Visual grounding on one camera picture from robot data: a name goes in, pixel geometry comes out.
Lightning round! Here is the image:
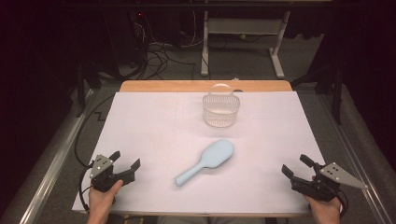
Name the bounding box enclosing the black metal stand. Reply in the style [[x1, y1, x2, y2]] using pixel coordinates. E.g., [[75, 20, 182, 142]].
[[290, 60, 347, 126], [75, 60, 103, 119]]

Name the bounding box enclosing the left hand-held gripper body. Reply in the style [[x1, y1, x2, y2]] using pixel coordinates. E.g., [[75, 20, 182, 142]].
[[89, 154, 125, 193]]

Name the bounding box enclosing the light blue hairbrush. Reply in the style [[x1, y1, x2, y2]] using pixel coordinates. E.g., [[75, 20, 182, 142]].
[[174, 138, 235, 188]]

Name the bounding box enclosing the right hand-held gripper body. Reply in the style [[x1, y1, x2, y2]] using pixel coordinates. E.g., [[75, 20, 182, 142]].
[[290, 161, 369, 203]]

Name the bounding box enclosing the tangle of floor cables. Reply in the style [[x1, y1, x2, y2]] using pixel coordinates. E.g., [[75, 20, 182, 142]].
[[124, 18, 198, 80]]

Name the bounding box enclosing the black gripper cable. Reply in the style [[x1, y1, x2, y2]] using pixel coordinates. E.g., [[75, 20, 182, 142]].
[[336, 188, 349, 218], [78, 163, 95, 213]]

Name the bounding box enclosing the person's right hand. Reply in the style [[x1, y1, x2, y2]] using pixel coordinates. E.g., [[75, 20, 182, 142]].
[[303, 175, 343, 218]]

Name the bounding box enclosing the black floor cable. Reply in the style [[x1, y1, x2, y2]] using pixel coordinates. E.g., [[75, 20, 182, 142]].
[[74, 93, 117, 169]]

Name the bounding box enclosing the wooden table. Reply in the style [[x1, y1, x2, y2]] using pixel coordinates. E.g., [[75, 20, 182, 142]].
[[72, 79, 327, 218]]

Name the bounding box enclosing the white metal desk frame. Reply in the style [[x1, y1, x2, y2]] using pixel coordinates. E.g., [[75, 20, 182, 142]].
[[200, 10, 292, 79]]

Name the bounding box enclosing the aluminium floor rail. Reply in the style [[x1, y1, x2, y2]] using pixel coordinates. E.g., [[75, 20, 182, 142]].
[[18, 89, 95, 224], [317, 92, 394, 224]]

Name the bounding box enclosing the white mesh basket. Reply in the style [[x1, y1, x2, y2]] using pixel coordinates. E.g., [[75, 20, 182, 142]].
[[202, 82, 241, 129]]

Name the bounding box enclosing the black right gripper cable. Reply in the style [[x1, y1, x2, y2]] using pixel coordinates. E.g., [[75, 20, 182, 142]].
[[336, 188, 349, 218]]

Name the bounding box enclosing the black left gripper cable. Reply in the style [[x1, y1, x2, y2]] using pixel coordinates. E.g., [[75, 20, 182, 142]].
[[78, 163, 95, 213]]

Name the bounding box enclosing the white table mat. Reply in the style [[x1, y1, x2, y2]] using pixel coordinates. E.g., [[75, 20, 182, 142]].
[[72, 91, 327, 216]]

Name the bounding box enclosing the person's left hand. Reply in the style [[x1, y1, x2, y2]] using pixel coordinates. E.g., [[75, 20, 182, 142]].
[[88, 179, 124, 218]]

